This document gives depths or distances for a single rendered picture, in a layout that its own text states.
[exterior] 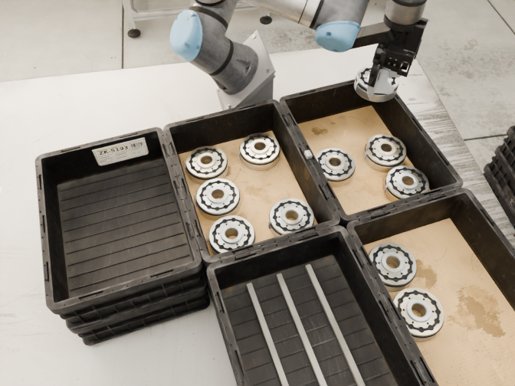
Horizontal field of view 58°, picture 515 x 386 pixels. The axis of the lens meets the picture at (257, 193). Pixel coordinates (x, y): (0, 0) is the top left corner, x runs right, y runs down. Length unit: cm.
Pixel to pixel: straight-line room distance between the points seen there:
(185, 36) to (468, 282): 90
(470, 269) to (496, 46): 229
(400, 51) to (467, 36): 222
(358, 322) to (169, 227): 47
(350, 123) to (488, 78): 177
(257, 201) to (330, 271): 24
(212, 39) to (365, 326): 81
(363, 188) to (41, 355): 84
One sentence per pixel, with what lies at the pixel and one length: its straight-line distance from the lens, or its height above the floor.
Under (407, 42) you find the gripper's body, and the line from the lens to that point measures 105.
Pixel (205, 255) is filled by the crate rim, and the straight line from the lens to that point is 93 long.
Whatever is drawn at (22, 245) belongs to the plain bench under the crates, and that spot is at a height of 70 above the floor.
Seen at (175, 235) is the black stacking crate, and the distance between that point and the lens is 108.
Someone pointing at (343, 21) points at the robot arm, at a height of 125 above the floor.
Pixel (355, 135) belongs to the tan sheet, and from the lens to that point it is 128.
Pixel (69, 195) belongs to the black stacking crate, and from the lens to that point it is 121.
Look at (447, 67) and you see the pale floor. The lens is 298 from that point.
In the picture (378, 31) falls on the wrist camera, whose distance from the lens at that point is 105.
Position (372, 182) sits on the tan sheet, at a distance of 118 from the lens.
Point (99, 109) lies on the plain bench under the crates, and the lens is 159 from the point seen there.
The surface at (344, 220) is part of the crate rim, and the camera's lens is 98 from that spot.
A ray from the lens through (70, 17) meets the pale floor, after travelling 339.
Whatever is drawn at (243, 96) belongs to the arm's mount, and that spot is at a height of 83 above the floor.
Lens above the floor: 175
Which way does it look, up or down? 54 degrees down
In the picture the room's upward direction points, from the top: straight up
